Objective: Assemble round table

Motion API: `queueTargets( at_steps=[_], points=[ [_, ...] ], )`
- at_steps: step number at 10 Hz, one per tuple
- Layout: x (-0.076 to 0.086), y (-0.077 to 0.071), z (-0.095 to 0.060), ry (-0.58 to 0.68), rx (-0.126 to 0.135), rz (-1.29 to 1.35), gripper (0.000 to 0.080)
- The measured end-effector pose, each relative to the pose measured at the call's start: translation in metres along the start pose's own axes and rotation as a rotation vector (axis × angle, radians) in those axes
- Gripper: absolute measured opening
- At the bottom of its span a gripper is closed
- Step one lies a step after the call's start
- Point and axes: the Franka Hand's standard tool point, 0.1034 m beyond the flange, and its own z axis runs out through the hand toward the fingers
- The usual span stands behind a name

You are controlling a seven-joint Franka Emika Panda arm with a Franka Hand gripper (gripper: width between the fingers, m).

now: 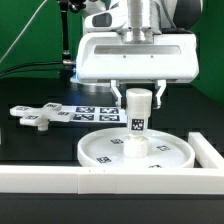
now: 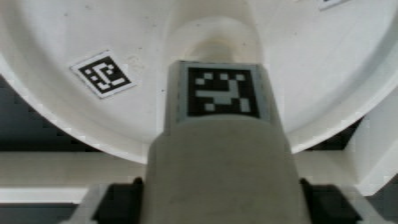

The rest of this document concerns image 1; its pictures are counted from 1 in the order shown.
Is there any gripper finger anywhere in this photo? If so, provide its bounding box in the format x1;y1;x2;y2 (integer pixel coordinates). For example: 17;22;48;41
110;80;126;108
153;80;167;109

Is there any grey cable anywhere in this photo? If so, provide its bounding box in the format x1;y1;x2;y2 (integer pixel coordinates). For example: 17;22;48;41
0;0;48;64

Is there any black camera stand pole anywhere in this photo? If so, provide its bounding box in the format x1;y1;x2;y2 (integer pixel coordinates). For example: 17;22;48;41
57;0;86;80

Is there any white front fence bar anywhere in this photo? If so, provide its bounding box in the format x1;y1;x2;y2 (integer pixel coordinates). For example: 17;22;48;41
0;165;224;195

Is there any white right fence bar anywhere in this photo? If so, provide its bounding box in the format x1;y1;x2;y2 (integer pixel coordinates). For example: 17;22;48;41
188;132;224;169

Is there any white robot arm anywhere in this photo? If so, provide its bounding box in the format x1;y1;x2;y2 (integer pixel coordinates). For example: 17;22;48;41
71;0;203;109

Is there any white round table top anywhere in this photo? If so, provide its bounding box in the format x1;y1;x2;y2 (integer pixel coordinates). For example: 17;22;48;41
77;128;195;169

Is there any white marker sheet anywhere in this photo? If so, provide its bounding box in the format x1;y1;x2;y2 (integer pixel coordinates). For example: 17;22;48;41
62;106;127;124

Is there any white cross-shaped table base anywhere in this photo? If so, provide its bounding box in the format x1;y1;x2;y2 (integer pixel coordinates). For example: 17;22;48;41
10;103;75;131

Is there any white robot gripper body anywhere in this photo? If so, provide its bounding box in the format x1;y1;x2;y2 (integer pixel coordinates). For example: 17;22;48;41
76;32;199;83

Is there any black cable bundle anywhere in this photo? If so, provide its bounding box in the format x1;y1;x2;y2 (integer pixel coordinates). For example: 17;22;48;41
0;60;65;79

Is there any white fence bar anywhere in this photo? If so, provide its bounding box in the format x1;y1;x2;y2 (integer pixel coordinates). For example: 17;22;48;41
0;165;224;195
188;132;224;169

